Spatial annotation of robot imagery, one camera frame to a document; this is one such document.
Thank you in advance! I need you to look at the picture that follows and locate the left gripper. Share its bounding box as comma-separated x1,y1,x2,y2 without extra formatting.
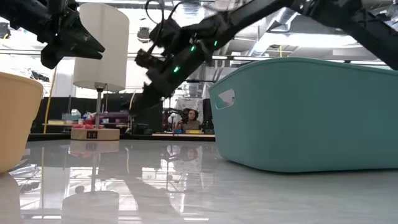
40,0,106,70

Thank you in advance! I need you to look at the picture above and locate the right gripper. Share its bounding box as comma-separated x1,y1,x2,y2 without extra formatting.
129,17,218,116

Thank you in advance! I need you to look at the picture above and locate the white cylindrical lamp shade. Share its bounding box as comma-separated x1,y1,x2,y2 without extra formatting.
73,2,130,93

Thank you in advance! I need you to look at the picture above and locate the white patterned cloth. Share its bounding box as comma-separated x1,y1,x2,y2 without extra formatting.
175,97,205,125

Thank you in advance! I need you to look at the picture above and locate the person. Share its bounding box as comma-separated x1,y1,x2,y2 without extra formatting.
173,108,203,131

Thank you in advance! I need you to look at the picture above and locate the metal lamp pole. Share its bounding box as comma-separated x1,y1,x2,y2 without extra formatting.
94,82,106,130

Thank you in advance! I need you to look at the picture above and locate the thin black metal stand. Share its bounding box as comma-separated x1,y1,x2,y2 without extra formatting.
167,78,216,138

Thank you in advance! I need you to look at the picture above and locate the red clips pile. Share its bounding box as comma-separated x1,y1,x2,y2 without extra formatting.
72,123,105,129

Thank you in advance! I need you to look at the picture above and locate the yellow plastic bin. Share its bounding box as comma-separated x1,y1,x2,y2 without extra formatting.
0,72,44,174

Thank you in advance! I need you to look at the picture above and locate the large teal plastic bin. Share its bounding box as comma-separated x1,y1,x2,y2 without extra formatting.
208,57,398,174

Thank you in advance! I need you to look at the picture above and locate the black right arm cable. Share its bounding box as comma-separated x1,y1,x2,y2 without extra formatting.
144,0,184,35

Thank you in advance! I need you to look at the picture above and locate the silver ventilation duct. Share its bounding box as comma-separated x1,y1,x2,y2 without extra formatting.
247,7,299,57

